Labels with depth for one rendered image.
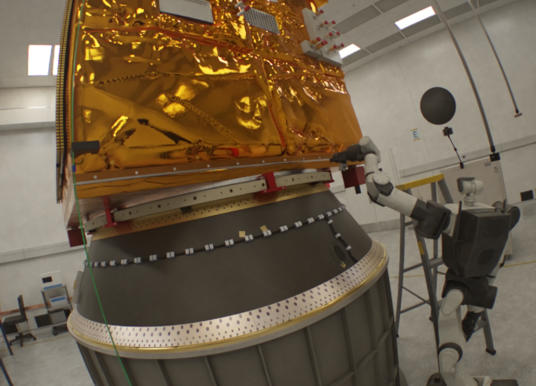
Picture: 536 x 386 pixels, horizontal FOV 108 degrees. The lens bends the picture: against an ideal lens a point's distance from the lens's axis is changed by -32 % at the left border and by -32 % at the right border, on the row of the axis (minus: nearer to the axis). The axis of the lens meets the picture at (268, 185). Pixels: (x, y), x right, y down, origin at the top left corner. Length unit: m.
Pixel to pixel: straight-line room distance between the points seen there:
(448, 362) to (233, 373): 1.08
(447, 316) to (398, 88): 7.92
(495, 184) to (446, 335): 3.04
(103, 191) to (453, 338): 1.68
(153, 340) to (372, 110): 8.69
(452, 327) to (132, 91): 1.77
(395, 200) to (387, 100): 7.82
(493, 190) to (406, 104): 5.08
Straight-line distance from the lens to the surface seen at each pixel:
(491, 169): 4.33
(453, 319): 1.53
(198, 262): 1.13
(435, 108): 8.54
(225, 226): 1.17
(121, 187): 1.02
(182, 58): 1.29
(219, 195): 1.18
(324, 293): 1.16
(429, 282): 2.18
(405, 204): 1.25
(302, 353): 1.16
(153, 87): 1.15
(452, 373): 1.71
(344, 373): 1.36
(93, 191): 1.00
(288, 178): 1.33
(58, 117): 1.15
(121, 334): 1.25
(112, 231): 1.46
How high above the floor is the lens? 1.60
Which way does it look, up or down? 4 degrees up
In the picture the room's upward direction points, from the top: 13 degrees counter-clockwise
